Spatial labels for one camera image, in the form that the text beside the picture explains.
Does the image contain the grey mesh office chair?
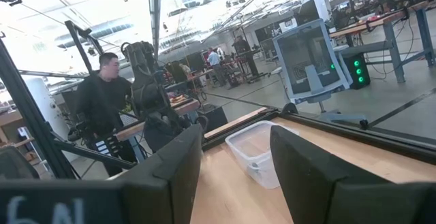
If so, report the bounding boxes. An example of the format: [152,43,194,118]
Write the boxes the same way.
[272,18,369,123]

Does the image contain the black computer with green lights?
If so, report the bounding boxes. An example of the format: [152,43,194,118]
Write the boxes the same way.
[340,52,371,91]

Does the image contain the black frame stand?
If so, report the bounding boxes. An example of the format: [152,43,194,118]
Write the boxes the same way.
[64,19,105,75]

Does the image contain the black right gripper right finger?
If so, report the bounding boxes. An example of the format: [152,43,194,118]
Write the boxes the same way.
[270,125,392,224]

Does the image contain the black aluminium table frame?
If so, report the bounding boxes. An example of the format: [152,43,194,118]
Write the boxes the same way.
[200,103,436,165]

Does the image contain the black monitor screen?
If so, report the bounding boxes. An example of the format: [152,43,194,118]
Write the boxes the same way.
[294,0,321,26]

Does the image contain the black rig post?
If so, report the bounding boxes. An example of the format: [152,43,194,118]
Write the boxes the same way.
[0,36,137,180]

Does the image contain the black device with white labels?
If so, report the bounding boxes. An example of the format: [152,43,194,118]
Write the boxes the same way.
[90,135,122,157]

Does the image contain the clear plastic tupperware container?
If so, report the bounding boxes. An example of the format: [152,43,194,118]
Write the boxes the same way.
[224,120,300,190]

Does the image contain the person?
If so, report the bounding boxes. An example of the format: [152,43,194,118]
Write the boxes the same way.
[206,46,228,88]
[75,52,137,177]
[232,35,260,78]

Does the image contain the wooden workbench with grey legs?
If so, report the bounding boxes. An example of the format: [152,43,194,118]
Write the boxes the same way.
[328,0,436,84]

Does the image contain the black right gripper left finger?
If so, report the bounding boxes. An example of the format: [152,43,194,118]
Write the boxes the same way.
[108,123,204,224]

